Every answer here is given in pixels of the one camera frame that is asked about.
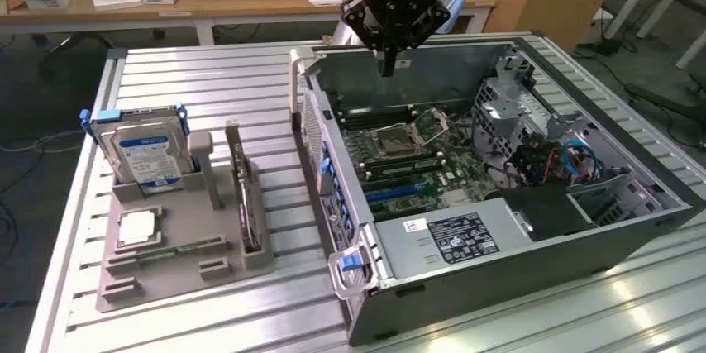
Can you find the black floor power adapter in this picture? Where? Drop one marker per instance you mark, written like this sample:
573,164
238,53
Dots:
609,47

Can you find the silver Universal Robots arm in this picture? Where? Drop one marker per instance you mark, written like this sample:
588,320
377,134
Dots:
346,34

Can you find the open dark grey PC case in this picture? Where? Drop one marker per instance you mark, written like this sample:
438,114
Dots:
497,287

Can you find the white case wall sticker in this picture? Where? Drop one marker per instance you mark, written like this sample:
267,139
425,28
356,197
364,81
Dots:
405,63

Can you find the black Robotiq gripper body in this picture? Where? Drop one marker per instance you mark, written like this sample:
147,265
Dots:
402,10

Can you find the hard disk in blue caddy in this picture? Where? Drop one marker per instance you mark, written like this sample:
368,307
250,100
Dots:
143,158

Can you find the CPU socket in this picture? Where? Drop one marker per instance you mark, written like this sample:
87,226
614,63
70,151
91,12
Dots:
394,138

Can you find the loose green RAM stick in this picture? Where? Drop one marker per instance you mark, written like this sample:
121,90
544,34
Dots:
166,252

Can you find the open metal socket cover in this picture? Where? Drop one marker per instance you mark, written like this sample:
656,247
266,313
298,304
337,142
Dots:
430,125

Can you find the silver chipset heat sink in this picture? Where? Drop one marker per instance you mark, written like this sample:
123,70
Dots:
456,198

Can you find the blue case release latch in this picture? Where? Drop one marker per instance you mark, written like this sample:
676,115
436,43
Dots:
350,264

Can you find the black office chair base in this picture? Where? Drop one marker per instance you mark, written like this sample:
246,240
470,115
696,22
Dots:
71,45

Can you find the grey power supply unit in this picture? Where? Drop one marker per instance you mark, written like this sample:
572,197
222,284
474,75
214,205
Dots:
409,254

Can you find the grey plastic parts rack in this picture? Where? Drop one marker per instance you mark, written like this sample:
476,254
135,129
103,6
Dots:
177,282

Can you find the low-profile graphics card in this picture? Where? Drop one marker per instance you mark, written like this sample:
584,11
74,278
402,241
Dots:
243,187

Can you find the perforated metal drive bracket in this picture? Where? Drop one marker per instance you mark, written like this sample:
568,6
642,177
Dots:
601,185

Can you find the installed green RAM stick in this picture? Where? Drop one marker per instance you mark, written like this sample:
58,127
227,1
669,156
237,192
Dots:
409,165

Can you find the silver metal disk bay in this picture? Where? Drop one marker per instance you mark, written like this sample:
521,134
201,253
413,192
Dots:
502,109

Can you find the long wooden desk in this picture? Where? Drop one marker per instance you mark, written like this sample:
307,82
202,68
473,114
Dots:
249,1

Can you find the long blue expansion slot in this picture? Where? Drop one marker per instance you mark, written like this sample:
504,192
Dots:
386,194

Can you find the silver CPU chip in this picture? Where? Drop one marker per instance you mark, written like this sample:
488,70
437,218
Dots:
137,229

